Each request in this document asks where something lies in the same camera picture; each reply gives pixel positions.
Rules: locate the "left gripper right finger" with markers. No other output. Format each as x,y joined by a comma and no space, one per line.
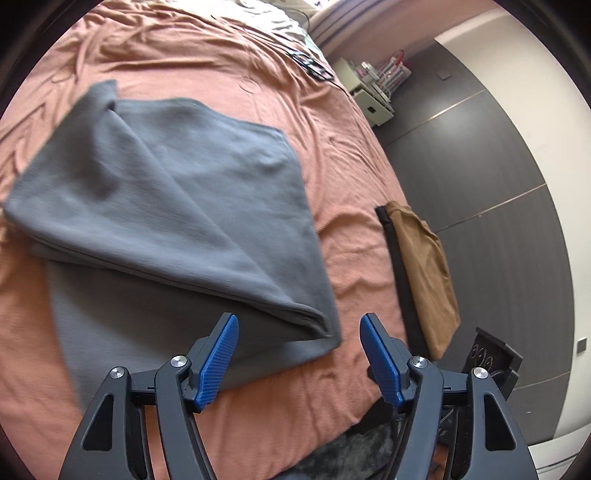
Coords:
414,387

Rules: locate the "striped paper bag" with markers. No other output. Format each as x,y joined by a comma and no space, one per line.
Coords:
393,73

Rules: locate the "tan folded garment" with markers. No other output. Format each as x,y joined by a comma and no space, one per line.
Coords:
423,281

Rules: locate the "dark grey wardrobe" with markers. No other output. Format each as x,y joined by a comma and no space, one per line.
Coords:
466,170

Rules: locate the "white bedside drawer cabinet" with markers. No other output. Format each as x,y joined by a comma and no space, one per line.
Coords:
374,104

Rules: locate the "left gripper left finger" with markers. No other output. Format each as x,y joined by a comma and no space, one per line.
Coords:
184,387

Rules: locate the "grey t-shirt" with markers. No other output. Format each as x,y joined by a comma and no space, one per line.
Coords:
154,217

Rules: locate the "terracotta bed blanket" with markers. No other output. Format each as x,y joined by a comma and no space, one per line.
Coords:
158,51

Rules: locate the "black metal frame rack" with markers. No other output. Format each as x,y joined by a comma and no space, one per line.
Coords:
311,66

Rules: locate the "cream bed sheet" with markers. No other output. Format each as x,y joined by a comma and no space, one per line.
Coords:
291,19

